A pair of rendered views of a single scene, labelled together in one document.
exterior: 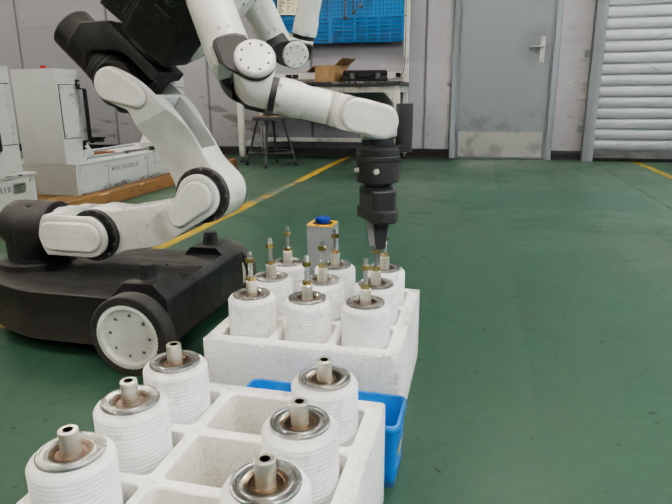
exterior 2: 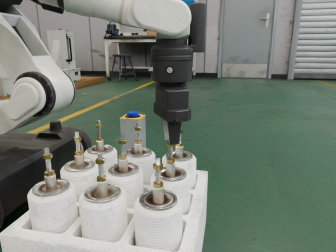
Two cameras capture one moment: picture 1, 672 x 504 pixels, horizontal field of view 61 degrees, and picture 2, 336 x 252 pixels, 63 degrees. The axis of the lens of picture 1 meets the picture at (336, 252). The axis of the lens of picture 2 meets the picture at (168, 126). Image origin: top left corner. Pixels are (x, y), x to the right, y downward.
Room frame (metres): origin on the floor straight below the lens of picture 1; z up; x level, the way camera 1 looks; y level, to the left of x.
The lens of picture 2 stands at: (0.57, -0.06, 0.54)
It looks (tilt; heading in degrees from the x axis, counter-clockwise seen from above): 16 degrees down; 359
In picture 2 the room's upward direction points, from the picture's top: straight up
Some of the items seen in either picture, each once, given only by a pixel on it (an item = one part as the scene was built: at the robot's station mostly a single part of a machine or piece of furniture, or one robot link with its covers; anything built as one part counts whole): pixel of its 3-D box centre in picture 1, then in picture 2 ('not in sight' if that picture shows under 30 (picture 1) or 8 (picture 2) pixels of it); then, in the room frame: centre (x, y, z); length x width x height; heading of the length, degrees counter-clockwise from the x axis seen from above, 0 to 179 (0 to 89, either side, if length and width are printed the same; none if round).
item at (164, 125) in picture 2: (372, 230); (167, 126); (1.19, -0.08, 0.36); 0.03 x 0.02 x 0.06; 109
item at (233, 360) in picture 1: (323, 348); (126, 226); (1.20, 0.03, 0.09); 0.39 x 0.39 x 0.18; 76
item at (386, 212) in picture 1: (376, 190); (170, 88); (1.17, -0.08, 0.45); 0.13 x 0.10 x 0.12; 19
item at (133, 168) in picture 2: (322, 280); (123, 169); (1.20, 0.03, 0.25); 0.08 x 0.08 x 0.01
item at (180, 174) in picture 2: (375, 283); (170, 174); (1.17, -0.08, 0.25); 0.08 x 0.08 x 0.01
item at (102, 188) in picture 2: (307, 292); (102, 187); (1.08, 0.06, 0.26); 0.02 x 0.02 x 0.03
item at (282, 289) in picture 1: (272, 315); (82, 197); (1.22, 0.14, 0.16); 0.10 x 0.10 x 0.18
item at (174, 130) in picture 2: (381, 235); (175, 131); (1.15, -0.09, 0.36); 0.03 x 0.02 x 0.06; 109
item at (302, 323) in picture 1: (308, 340); (105, 231); (1.08, 0.06, 0.16); 0.10 x 0.10 x 0.18
